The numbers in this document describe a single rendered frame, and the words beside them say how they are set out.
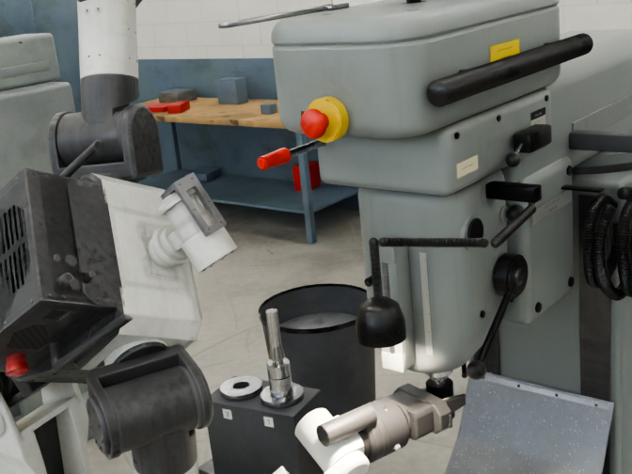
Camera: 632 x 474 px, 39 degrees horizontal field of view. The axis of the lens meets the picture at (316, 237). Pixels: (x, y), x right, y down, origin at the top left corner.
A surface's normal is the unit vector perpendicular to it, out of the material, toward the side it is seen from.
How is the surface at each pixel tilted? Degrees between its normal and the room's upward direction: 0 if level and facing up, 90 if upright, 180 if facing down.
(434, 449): 0
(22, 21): 90
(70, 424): 90
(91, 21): 70
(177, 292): 58
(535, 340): 90
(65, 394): 90
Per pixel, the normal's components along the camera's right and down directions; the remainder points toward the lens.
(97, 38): -0.29, -0.02
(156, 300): 0.69, -0.45
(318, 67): -0.63, 0.29
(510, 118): 0.77, 0.12
